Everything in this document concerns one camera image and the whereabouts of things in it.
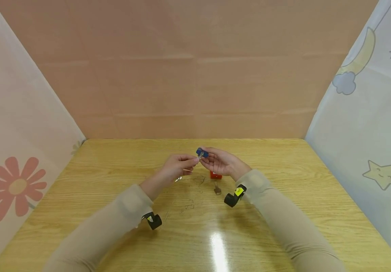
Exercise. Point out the person's left hand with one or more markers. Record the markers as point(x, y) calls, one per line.
point(175, 168)

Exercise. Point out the person's right hand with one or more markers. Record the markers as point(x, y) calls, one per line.
point(226, 164)

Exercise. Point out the person's right thumb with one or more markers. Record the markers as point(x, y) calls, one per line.
point(213, 150)

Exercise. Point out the person's right fingers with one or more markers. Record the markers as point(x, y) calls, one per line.
point(210, 163)

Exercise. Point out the person's left fingers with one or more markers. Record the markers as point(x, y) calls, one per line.
point(187, 161)

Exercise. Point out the blue padlock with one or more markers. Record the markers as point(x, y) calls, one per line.
point(202, 152)

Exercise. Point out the silver key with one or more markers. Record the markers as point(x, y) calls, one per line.
point(200, 157)

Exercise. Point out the person's left forearm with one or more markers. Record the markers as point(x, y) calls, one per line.
point(114, 226)

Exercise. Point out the person's right forearm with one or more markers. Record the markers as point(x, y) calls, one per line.
point(283, 223)

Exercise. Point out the red padlock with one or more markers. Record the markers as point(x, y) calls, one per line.
point(215, 175)

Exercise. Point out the dark grey key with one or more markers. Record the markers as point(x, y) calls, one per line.
point(217, 188)

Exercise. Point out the black wrist band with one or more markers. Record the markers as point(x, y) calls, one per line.
point(154, 220)
point(234, 197)

